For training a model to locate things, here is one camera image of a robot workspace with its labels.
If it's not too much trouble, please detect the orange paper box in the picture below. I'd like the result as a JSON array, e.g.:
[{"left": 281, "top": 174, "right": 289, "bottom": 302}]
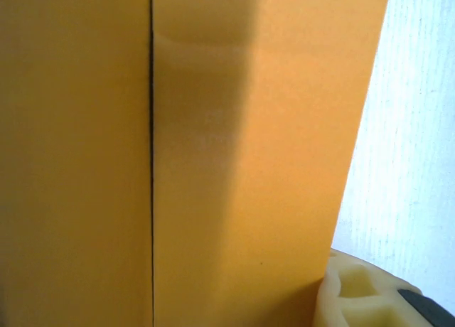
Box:
[{"left": 0, "top": 0, "right": 392, "bottom": 327}]

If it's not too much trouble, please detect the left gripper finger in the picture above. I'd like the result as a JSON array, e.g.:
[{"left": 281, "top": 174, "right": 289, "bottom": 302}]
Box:
[{"left": 314, "top": 247, "right": 455, "bottom": 327}]

